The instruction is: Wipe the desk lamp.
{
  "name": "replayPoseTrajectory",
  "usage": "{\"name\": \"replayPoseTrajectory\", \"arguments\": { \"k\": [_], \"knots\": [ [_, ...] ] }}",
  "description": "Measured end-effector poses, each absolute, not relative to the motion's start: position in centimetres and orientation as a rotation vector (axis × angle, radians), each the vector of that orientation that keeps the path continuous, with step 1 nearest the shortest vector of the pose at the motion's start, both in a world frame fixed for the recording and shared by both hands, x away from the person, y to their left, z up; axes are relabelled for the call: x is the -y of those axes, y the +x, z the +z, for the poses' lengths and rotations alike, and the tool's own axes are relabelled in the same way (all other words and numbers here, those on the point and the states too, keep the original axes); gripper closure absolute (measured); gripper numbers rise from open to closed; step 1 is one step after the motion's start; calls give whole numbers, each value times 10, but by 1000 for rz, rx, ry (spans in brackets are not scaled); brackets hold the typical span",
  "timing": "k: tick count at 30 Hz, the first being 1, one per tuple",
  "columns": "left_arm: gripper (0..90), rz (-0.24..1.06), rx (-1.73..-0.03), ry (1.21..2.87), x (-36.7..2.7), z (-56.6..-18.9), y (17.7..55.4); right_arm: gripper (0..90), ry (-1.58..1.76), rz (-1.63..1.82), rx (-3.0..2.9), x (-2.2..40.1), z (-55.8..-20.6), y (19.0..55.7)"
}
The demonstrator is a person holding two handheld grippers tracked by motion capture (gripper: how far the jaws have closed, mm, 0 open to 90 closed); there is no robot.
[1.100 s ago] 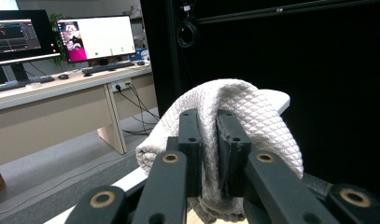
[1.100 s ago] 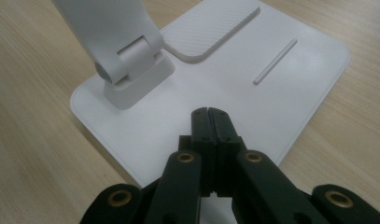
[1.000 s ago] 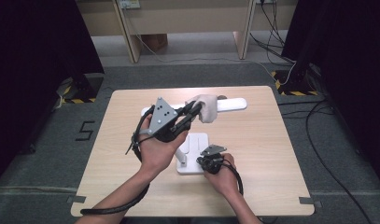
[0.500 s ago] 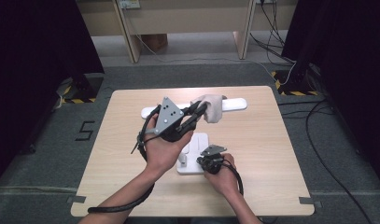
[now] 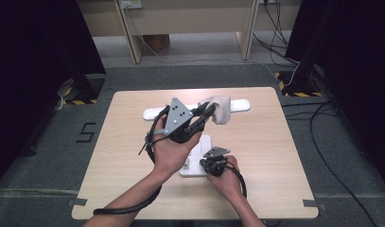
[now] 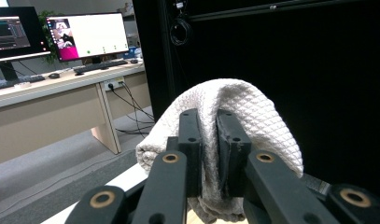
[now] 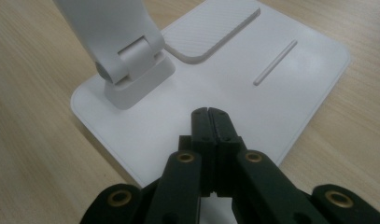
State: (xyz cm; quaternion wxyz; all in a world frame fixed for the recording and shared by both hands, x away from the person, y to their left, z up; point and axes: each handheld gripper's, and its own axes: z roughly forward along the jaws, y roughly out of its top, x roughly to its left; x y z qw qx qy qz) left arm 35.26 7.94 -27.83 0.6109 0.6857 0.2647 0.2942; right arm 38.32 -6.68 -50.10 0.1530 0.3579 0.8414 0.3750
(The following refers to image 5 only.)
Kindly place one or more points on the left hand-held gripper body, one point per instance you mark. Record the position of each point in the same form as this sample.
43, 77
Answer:
177, 118

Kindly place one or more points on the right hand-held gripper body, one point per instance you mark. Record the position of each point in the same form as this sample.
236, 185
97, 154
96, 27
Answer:
216, 164

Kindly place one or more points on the beige cloth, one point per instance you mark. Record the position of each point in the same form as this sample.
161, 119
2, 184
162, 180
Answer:
220, 108

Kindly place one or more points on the white desk lamp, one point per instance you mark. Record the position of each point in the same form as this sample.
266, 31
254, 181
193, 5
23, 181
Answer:
195, 164

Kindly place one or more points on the person's right hand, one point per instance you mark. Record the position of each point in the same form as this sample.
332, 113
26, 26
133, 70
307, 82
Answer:
228, 183

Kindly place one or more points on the person's left hand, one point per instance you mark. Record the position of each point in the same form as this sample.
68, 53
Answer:
171, 154

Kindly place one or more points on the brown cardboard box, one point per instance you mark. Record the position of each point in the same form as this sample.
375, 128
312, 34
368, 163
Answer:
157, 42

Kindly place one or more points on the beige wooden desk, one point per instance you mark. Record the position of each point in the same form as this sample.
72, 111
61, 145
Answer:
193, 19

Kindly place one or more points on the black stand base striped tape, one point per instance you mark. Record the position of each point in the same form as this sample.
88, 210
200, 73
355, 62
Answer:
294, 83
86, 88

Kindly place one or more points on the grey tape strip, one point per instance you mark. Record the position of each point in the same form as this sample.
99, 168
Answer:
313, 204
77, 202

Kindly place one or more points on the white power strip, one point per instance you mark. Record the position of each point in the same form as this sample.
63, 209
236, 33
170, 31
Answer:
131, 3

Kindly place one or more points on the black curtain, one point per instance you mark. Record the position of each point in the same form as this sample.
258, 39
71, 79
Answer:
32, 63
354, 63

